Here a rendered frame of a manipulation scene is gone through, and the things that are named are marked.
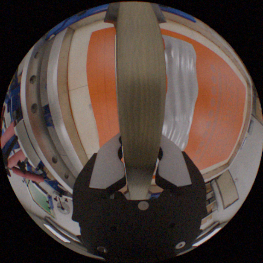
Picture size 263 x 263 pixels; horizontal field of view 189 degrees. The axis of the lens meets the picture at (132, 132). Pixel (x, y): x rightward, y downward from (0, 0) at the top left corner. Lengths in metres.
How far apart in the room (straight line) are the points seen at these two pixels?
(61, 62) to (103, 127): 0.17
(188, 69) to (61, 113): 0.24
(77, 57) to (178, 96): 0.21
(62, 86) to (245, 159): 4.01
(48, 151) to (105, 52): 0.24
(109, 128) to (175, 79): 0.15
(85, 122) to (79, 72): 0.11
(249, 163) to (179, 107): 3.77
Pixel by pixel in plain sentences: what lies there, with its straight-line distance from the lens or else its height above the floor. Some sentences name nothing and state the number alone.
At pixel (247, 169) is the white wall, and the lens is 3.91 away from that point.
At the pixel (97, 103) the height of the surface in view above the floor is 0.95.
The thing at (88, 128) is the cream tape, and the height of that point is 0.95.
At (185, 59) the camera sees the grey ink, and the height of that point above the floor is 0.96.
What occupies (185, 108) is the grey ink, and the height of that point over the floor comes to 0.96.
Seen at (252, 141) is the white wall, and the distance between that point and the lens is 3.74.
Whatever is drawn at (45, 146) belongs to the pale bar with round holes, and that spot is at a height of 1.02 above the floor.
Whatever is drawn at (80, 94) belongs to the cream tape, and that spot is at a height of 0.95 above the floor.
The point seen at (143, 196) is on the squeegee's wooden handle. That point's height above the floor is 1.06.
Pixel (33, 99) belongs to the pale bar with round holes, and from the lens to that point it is 0.22.
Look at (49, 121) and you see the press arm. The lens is 0.36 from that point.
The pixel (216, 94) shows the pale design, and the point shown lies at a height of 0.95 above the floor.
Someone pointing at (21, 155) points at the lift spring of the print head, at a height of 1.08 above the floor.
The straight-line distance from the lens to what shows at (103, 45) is 0.19.
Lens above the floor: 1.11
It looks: 60 degrees down
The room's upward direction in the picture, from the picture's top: 177 degrees counter-clockwise
